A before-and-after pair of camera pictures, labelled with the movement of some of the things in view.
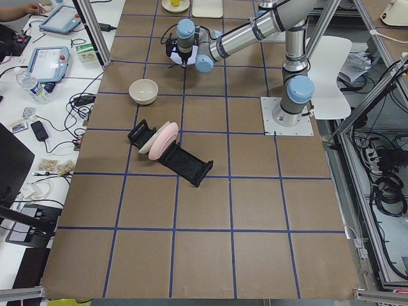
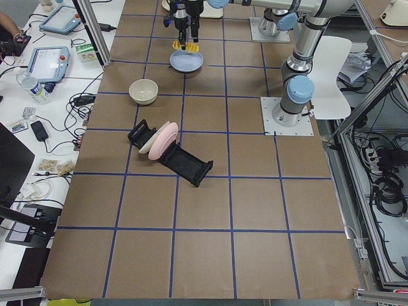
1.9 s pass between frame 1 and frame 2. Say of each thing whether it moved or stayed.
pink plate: stayed
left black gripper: moved
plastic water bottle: stayed
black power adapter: stayed
